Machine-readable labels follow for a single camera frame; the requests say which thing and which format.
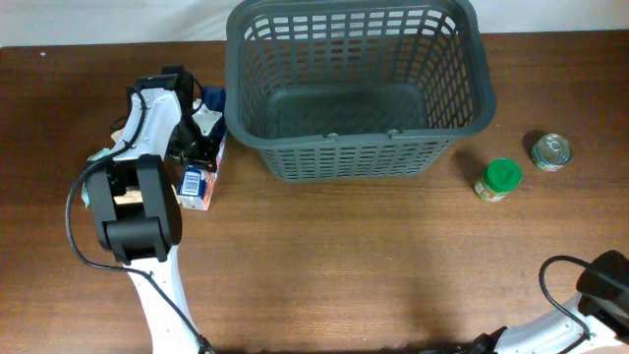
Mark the blue cardboard food box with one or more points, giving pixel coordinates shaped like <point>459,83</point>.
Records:
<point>200,176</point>

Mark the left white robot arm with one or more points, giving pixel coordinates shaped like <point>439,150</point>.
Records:
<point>135,209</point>

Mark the tan grain pouch bag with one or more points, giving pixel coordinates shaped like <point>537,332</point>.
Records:
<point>132,195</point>

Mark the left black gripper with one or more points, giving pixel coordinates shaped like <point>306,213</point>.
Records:
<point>203,157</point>

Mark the grey plastic shopping basket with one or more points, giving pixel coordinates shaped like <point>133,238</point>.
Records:
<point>327,90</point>

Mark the teal wet wipes packet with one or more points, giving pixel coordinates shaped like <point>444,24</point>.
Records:
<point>90,161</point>

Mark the silver pull-tab tin can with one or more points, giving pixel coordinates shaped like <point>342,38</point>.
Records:
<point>551,152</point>

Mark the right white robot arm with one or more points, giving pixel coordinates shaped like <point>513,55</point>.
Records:
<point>594,318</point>

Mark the green lid glass jar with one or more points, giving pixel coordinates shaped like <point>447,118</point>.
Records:
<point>501,177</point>

